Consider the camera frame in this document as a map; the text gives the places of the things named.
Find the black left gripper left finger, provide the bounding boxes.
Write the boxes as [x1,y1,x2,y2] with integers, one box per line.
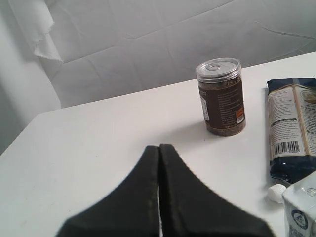
[58,146,160,237]

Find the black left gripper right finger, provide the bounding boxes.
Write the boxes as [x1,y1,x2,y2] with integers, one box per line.
[158,144,274,237]

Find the white foam piece left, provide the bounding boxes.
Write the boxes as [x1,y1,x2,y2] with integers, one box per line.
[267,184,286,204]

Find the white blue milk carton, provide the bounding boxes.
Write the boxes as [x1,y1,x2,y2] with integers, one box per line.
[282,172,316,237]

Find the clear can with brown label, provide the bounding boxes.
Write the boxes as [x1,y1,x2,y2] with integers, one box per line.
[196,58,246,136]

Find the dark blue noodle packet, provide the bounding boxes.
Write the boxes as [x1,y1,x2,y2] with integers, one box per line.
[267,78,316,184]

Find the white backdrop cloth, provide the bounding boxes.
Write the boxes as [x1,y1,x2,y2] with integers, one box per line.
[0,0,316,151]

